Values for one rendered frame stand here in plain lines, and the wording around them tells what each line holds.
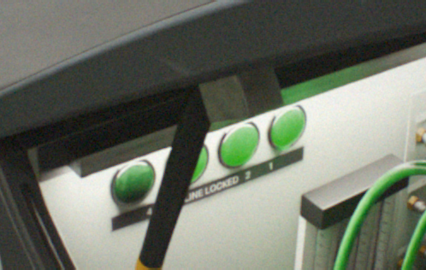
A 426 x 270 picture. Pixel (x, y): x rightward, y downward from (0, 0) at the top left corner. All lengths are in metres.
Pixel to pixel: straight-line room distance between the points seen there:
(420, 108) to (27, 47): 0.49
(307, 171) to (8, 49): 0.36
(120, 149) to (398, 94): 0.39
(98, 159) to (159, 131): 0.06
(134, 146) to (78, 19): 0.17
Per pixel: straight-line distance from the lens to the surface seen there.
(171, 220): 0.71
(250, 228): 1.16
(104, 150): 0.96
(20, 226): 0.93
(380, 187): 1.05
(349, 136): 1.20
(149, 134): 0.98
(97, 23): 1.06
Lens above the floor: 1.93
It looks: 30 degrees down
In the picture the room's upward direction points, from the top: straight up
